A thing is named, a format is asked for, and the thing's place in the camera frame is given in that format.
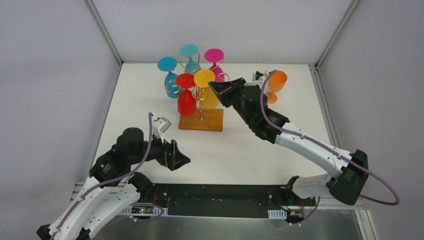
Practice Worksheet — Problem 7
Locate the yellow wine glass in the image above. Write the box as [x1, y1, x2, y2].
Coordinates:
[194, 69, 219, 109]

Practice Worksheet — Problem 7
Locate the magenta wine glass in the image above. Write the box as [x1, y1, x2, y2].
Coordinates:
[204, 48, 225, 82]

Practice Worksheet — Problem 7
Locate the orange wine glass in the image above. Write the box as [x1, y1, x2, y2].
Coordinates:
[264, 70, 288, 104]

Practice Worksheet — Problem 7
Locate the blue wine glass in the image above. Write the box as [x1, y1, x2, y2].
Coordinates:
[157, 56, 181, 99]

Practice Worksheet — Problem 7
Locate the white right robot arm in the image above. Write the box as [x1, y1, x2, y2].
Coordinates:
[208, 78, 369, 206]

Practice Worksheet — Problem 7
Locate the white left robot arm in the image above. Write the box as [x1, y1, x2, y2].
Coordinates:
[36, 127, 191, 240]

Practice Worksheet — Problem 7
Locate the wooden rack base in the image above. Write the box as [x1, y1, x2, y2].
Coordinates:
[178, 108, 224, 132]

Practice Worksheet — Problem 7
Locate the red wine glass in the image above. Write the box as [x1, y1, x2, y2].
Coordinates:
[176, 73, 197, 116]

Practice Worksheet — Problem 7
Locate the teal wine glass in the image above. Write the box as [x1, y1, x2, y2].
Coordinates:
[179, 43, 201, 74]

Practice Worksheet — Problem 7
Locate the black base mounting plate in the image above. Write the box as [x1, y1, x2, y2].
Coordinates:
[140, 183, 316, 219]

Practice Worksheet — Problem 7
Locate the left controller board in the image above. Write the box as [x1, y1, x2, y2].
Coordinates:
[131, 206, 154, 215]

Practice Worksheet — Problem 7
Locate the controller board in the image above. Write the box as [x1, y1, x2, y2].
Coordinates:
[131, 206, 154, 215]
[285, 212, 305, 224]

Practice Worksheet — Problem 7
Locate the right controller board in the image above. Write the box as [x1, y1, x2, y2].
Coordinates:
[285, 212, 305, 224]

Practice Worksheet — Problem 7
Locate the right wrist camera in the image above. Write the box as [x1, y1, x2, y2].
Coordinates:
[251, 71, 269, 87]

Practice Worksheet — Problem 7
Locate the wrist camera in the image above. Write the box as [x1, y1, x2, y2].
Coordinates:
[152, 115, 172, 143]
[251, 71, 269, 87]

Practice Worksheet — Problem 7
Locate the gold wire rack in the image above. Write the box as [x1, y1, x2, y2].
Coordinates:
[157, 44, 227, 121]

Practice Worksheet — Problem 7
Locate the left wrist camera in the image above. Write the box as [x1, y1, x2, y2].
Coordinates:
[152, 115, 172, 143]

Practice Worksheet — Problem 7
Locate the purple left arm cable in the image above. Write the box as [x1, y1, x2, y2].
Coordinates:
[47, 112, 165, 240]

